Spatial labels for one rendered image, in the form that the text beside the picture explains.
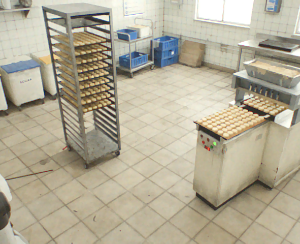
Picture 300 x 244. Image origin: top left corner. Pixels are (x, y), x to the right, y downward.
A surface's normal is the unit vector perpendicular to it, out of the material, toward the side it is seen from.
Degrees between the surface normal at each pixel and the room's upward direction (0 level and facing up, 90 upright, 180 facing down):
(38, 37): 90
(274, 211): 0
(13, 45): 90
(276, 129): 90
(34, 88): 92
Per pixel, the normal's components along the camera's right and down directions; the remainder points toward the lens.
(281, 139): -0.79, 0.29
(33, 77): 0.72, 0.36
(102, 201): 0.00, -0.88
